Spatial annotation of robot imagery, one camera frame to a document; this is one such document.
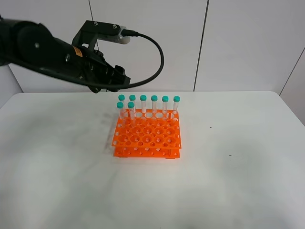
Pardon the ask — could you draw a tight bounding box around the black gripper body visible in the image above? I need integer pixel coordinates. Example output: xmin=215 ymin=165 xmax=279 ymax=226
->
xmin=81 ymin=49 xmax=131 ymax=85

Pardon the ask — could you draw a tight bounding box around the teal capped test tube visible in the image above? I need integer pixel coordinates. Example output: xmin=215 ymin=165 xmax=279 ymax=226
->
xmin=127 ymin=102 xmax=136 ymax=126

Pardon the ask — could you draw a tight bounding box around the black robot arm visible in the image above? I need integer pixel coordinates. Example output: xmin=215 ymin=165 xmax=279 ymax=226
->
xmin=0 ymin=18 xmax=130 ymax=93

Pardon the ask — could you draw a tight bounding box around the back row tube far left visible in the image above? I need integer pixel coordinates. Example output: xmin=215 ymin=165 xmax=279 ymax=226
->
xmin=118 ymin=94 xmax=125 ymax=105

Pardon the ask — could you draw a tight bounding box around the second row tube left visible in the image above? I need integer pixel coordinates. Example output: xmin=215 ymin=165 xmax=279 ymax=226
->
xmin=116 ymin=102 xmax=126 ymax=127

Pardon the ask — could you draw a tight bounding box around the orange test tube rack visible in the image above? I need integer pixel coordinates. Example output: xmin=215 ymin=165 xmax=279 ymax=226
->
xmin=112 ymin=109 xmax=182 ymax=159

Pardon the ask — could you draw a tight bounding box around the back row tube far right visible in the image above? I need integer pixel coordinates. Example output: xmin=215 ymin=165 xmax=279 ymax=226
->
xmin=172 ymin=96 xmax=180 ymax=117

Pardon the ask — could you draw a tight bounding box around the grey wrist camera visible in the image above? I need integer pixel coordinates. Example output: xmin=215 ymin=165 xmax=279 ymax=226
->
xmin=72 ymin=21 xmax=130 ymax=51

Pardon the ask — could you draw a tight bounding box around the black camera cable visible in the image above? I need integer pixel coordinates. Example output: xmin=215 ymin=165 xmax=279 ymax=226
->
xmin=95 ymin=29 xmax=165 ymax=88

